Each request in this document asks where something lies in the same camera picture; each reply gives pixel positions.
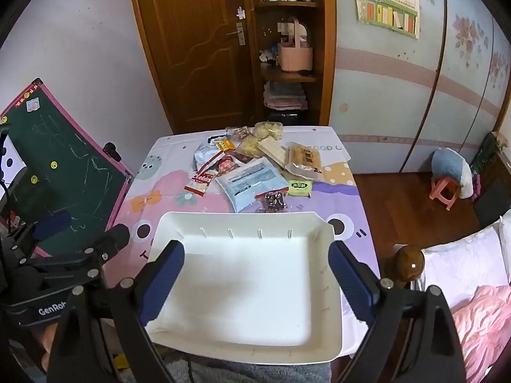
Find wooden corner shelf unit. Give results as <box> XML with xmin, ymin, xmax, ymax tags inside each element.
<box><xmin>245</xmin><ymin>0</ymin><xmax>337</xmax><ymax>125</ymax></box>

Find red white snack packet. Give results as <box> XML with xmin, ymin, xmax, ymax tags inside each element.
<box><xmin>185</xmin><ymin>151</ymin><xmax>225</xmax><ymax>196</ymax></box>

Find green chalkboard pink frame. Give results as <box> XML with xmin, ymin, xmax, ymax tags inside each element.
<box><xmin>1</xmin><ymin>79</ymin><xmax>133</xmax><ymax>257</ymax></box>

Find white silver snack bag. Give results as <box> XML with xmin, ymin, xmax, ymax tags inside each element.
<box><xmin>193</xmin><ymin>136</ymin><xmax>225</xmax><ymax>173</ymax></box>

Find folded towels stack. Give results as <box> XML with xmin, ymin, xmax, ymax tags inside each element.
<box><xmin>263</xmin><ymin>82</ymin><xmax>308</xmax><ymax>111</ymax></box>

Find green snack packet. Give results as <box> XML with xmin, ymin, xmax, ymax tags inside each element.
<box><xmin>287</xmin><ymin>179</ymin><xmax>313</xmax><ymax>197</ymax></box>

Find pastel floral wardrobe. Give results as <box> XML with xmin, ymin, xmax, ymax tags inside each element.
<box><xmin>329</xmin><ymin>0</ymin><xmax>510</xmax><ymax>174</ymax></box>

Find dark dried fruit packet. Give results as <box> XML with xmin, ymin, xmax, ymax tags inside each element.
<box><xmin>259</xmin><ymin>190</ymin><xmax>287</xmax><ymax>213</ymax></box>

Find pink blanket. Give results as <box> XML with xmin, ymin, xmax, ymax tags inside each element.
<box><xmin>453</xmin><ymin>285</ymin><xmax>510</xmax><ymax>382</ymax></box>

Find pink plastic stool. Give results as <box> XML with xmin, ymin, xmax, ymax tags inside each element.
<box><xmin>429</xmin><ymin>176</ymin><xmax>460</xmax><ymax>211</ymax></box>

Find cartoon printed tablecloth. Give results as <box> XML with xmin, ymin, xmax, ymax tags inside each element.
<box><xmin>101</xmin><ymin>125</ymin><xmax>380</xmax><ymax>358</ymax></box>

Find brown wooden door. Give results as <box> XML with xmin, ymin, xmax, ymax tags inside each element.
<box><xmin>132</xmin><ymin>0</ymin><xmax>256</xmax><ymax>134</ymax></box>

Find white pillow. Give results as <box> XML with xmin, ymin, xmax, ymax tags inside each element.
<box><xmin>411</xmin><ymin>213</ymin><xmax>510</xmax><ymax>312</ymax></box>

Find pink storage basket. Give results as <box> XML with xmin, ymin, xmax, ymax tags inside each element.
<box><xmin>278</xmin><ymin>17</ymin><xmax>314</xmax><ymax>73</ymax></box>

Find yellow puff snack bag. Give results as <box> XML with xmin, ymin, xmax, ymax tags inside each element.
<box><xmin>254</xmin><ymin>121</ymin><xmax>283</xmax><ymax>140</ymax></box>

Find nut cluster packet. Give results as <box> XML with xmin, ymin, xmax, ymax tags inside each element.
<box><xmin>226</xmin><ymin>126</ymin><xmax>253</xmax><ymax>143</ymax></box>

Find cream wafer pack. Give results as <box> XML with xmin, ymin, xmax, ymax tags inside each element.
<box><xmin>257</xmin><ymin>136</ymin><xmax>287</xmax><ymax>168</ymax></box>

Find wall calendar poster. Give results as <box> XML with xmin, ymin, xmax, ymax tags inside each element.
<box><xmin>355</xmin><ymin>0</ymin><xmax>420</xmax><ymax>40</ymax></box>

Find orange biscuit pack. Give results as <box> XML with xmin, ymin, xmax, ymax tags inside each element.
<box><xmin>285</xmin><ymin>143</ymin><xmax>323</xmax><ymax>181</ymax></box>

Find white plastic tray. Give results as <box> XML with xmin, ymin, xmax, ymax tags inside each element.
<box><xmin>146</xmin><ymin>212</ymin><xmax>342</xmax><ymax>365</ymax></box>

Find wooden bedpost knob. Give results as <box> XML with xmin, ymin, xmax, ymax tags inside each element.
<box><xmin>392</xmin><ymin>245</ymin><xmax>425</xmax><ymax>284</ymax></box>

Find oats protein stick packet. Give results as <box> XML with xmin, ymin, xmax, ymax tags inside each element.
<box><xmin>211</xmin><ymin>136</ymin><xmax>236</xmax><ymax>152</ymax></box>

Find large white blue snack bag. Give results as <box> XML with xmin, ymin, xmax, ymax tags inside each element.
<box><xmin>217</xmin><ymin>157</ymin><xmax>288</xmax><ymax>213</ymax></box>

